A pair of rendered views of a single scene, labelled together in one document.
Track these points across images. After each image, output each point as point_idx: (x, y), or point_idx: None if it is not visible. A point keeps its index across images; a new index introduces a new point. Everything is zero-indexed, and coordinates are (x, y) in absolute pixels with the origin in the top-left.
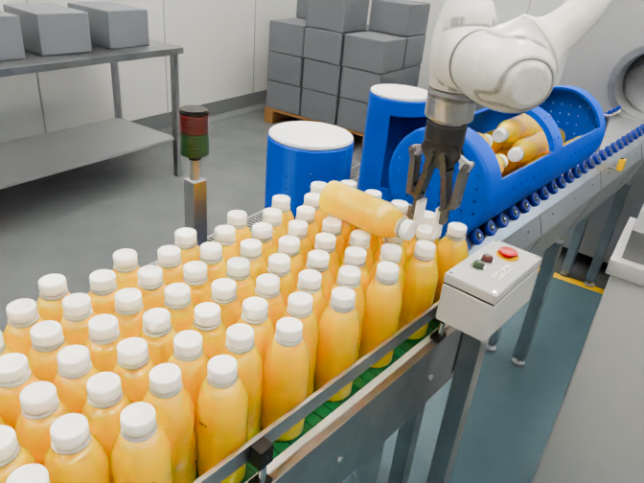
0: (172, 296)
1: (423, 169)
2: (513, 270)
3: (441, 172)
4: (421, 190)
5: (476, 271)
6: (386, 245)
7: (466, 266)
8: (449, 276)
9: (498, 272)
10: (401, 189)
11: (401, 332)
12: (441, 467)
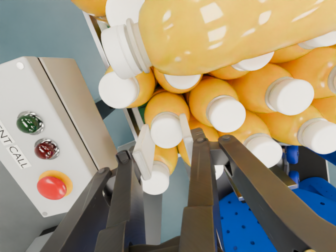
0: None
1: (212, 205)
2: (13, 161)
3: (114, 236)
4: (191, 157)
5: (17, 110)
6: (138, 8)
7: (35, 105)
8: (15, 58)
9: (9, 138)
10: (321, 209)
11: (83, 12)
12: None
